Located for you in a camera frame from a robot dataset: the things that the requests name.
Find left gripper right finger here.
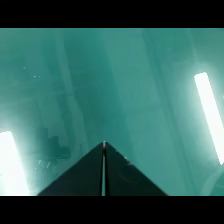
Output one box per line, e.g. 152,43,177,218
104,141,168,197

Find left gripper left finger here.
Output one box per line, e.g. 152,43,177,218
37,141,105,197

